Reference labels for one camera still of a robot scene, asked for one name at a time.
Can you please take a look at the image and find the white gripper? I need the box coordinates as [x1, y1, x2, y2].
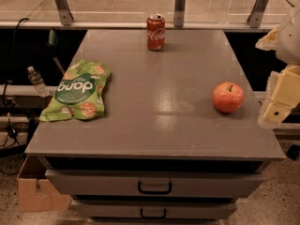
[255, 4, 300, 129]

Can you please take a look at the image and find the middle metal railing post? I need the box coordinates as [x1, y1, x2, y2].
[173, 0, 187, 27]

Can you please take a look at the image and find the middle grey drawer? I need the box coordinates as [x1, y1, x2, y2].
[71, 201, 236, 219]

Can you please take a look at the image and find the cardboard box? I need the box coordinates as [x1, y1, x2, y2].
[17, 156, 73, 213]

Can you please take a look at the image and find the red apple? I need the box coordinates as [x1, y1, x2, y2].
[212, 82, 245, 113]

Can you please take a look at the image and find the green chip bag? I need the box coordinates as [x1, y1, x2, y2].
[39, 60, 110, 122]

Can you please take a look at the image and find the right metal railing post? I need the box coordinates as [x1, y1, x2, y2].
[247, 0, 269, 28]

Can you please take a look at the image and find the grey drawer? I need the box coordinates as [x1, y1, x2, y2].
[71, 201, 236, 219]
[46, 170, 263, 198]

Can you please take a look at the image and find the black cable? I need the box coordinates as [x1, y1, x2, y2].
[0, 17, 31, 176]

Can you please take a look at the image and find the red coke can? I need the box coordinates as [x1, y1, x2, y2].
[147, 14, 165, 51]

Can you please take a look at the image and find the grey cabinet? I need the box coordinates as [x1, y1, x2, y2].
[26, 30, 284, 225]

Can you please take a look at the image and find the clear plastic water bottle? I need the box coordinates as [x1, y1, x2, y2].
[27, 67, 50, 98]

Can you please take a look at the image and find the metal railing post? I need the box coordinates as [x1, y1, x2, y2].
[173, 0, 187, 27]
[54, 0, 74, 26]
[247, 0, 269, 28]

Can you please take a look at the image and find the left metal railing post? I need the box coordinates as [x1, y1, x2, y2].
[54, 0, 74, 26]

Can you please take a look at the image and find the top grey drawer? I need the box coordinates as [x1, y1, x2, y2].
[46, 170, 263, 198]

